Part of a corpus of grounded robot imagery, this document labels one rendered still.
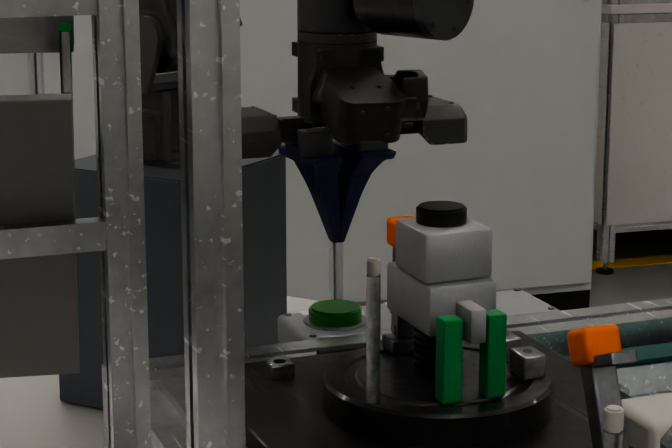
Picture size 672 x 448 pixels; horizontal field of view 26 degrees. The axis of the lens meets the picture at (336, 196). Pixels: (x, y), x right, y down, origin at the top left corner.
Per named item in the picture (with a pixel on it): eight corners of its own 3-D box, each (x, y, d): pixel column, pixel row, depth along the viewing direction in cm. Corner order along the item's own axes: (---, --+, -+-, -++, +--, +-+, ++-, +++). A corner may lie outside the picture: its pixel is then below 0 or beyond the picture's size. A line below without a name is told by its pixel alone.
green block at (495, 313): (477, 392, 85) (479, 310, 84) (496, 390, 86) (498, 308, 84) (487, 399, 84) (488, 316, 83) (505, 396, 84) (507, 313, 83)
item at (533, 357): (508, 371, 89) (508, 347, 89) (530, 368, 89) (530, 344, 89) (523, 381, 87) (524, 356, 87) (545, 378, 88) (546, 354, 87)
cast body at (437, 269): (385, 308, 90) (386, 197, 88) (450, 301, 91) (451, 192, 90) (443, 348, 82) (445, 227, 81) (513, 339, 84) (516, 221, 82)
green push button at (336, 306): (301, 327, 110) (301, 301, 110) (350, 321, 112) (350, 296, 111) (319, 342, 107) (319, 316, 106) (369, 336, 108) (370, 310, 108)
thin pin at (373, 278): (363, 400, 84) (364, 257, 82) (376, 398, 84) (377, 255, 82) (369, 404, 83) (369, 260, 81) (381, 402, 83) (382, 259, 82)
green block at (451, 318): (434, 398, 84) (435, 315, 83) (452, 395, 85) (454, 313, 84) (442, 405, 83) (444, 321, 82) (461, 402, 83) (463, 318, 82)
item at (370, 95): (304, 49, 102) (337, 56, 96) (398, 48, 104) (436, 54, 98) (303, 135, 103) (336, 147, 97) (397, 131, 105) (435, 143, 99)
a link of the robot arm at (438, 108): (199, 31, 104) (226, 39, 98) (435, 22, 111) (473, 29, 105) (201, 145, 105) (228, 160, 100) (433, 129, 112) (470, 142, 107)
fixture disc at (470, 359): (291, 383, 93) (291, 353, 92) (488, 358, 98) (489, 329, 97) (374, 463, 80) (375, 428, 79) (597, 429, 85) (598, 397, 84)
